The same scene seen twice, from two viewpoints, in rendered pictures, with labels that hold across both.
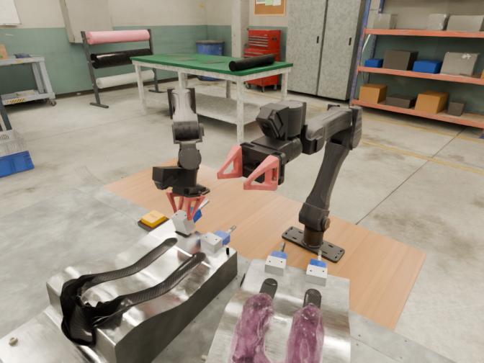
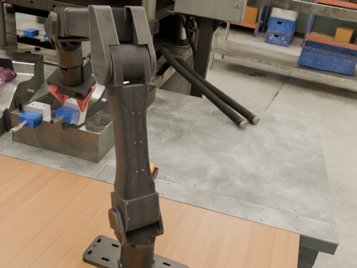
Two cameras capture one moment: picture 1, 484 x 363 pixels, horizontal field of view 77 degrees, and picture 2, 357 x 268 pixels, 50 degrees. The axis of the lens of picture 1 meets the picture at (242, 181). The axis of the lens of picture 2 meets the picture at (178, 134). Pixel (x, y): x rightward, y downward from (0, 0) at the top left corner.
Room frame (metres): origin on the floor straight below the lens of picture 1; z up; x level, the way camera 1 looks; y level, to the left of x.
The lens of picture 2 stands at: (1.67, 0.05, 1.36)
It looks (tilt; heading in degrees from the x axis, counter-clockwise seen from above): 27 degrees down; 156
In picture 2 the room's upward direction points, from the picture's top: 8 degrees clockwise
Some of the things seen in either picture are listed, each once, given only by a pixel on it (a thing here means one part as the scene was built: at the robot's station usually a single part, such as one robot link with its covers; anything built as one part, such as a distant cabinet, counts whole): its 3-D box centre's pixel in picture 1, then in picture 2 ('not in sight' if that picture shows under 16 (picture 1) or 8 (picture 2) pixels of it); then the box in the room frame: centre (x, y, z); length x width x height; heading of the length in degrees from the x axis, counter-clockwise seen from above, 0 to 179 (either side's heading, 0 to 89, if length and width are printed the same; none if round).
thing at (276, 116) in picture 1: (269, 132); not in sight; (0.57, -0.05, 1.25); 0.07 x 0.06 x 0.11; 50
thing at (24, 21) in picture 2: not in sight; (68, 26); (-0.45, 0.29, 0.87); 0.50 x 0.27 x 0.17; 144
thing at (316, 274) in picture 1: (317, 266); not in sight; (0.62, -0.21, 0.86); 0.13 x 0.05 x 0.05; 162
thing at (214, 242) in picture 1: (222, 237); (28, 120); (0.70, 0.06, 0.89); 0.13 x 0.05 x 0.05; 144
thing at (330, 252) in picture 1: (313, 235); not in sight; (0.78, -0.23, 0.84); 0.20 x 0.07 x 0.08; 50
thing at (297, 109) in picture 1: (296, 127); not in sight; (0.64, -0.12, 1.24); 0.12 x 0.09 x 0.12; 140
